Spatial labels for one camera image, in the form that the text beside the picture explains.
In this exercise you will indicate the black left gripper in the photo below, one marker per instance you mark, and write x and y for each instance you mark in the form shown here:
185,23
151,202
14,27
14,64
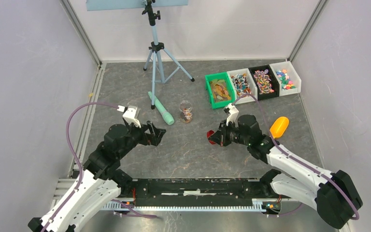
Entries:
148,138

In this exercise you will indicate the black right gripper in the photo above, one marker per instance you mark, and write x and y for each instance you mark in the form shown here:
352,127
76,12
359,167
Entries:
220,137

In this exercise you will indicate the clear plastic jar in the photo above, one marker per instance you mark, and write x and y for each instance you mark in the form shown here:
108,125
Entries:
185,111

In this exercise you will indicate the yellow plastic scoop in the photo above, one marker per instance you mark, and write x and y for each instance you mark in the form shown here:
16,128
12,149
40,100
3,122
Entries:
279,127

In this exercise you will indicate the red jar lid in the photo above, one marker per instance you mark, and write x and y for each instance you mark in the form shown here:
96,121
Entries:
208,135

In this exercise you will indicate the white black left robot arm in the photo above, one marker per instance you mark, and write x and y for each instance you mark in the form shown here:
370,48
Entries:
100,180

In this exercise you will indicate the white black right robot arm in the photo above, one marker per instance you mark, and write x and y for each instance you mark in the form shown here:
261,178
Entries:
332,195

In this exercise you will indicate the black bin with swirl candies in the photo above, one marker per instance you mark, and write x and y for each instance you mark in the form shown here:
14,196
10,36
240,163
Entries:
265,81

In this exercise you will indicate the white bin with colourful candies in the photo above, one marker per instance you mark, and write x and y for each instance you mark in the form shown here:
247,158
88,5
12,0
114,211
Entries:
287,77

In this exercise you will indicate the mint green tube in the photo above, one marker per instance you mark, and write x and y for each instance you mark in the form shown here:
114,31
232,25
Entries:
167,117

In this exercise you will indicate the green plastic candy bin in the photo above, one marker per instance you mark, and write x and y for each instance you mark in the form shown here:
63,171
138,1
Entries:
220,89

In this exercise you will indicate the white bin with lollipops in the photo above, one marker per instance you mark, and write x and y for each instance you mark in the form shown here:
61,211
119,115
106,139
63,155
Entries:
243,82

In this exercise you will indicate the light blue tripod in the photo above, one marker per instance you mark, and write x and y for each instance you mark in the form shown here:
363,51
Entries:
155,50

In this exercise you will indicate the light blue board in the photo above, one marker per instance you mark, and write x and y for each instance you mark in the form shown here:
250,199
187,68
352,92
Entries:
101,5

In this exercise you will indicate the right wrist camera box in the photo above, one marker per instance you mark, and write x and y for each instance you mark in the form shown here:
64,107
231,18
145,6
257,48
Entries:
231,112

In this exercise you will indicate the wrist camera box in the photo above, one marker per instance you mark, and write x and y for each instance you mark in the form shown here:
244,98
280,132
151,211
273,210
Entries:
231,112
130,115

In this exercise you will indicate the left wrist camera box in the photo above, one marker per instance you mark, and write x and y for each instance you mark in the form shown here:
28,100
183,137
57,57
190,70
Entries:
130,115

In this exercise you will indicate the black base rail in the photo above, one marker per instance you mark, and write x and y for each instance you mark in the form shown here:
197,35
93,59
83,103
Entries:
204,194

